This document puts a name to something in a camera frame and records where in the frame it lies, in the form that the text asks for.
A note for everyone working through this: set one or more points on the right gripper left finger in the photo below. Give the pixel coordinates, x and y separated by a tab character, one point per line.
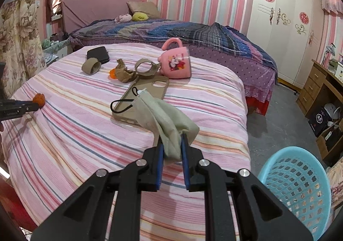
108	205

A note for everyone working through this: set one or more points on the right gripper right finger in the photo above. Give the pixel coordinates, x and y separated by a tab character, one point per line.
237	205

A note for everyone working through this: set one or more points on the brown tape roll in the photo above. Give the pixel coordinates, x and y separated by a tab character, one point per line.
146	68

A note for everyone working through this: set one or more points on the light blue trash basket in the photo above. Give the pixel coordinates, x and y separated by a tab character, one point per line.
298	179

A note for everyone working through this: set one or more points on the pink striped bed sheet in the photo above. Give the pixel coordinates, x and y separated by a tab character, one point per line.
51	152

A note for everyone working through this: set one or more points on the floral curtain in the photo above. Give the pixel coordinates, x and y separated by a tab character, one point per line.
21	48

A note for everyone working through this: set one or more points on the black phone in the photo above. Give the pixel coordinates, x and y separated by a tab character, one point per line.
99	53

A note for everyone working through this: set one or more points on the orange bottle cap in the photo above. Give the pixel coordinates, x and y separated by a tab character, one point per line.
112	74

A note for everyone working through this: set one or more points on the black bag under desk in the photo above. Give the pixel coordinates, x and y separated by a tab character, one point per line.
319	121

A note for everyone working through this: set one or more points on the brown phone case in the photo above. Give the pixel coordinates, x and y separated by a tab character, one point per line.
144	90

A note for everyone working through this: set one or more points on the pink sofa headboard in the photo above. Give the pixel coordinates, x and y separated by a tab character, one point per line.
80	13

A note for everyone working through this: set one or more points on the wooden desk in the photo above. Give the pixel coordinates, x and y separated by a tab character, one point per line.
323	89

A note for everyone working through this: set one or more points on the pink plush toy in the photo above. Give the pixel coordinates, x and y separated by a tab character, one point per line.
123	18

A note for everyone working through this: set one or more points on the yellow plush toy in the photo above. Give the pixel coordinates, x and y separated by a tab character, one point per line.
139	16

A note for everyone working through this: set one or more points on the pink plastic cup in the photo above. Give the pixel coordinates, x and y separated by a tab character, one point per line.
175	60

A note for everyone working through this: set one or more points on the tan pillow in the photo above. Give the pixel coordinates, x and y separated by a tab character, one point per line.
149	8

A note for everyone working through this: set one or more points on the desk lamp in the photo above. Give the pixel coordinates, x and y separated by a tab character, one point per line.
330	51

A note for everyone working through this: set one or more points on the striped plaid blanket bed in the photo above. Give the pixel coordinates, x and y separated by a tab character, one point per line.
216	43

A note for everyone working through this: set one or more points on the white wardrobe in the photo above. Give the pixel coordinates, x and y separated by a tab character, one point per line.
290	31

